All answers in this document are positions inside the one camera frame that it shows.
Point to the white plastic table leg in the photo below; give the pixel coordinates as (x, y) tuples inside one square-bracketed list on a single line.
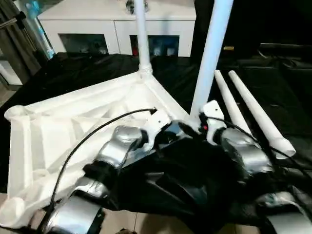
[(226, 97), (212, 61), (253, 107), (143, 36)]

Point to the white plastic table top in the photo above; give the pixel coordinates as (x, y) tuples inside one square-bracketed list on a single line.
[(61, 134)]

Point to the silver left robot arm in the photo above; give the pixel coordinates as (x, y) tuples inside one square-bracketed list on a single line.
[(117, 143)]

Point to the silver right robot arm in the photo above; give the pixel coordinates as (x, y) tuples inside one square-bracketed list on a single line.
[(248, 153)]

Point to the black glossy mat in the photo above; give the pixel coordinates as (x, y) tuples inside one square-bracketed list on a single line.
[(195, 182)]

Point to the small white jar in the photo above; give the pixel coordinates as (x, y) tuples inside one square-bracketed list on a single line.
[(156, 51), (169, 51)]

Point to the small yellow label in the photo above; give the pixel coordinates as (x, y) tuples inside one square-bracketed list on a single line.
[(228, 48)]

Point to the red bottle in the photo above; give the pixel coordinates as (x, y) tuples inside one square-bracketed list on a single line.
[(134, 50)]

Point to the long black bar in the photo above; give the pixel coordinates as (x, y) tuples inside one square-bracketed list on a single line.
[(285, 46)]

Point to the white sideboard cabinet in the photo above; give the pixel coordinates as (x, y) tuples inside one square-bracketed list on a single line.
[(92, 24)]

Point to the bag of black parts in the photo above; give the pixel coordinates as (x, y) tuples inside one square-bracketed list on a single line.
[(129, 5)]

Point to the white pole with blue ribbon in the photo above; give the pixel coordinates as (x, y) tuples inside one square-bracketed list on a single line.
[(42, 36)]

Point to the grey tripod stand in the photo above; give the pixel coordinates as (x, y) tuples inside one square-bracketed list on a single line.
[(14, 36)]

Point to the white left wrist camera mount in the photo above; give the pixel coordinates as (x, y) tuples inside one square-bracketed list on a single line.
[(158, 120)]

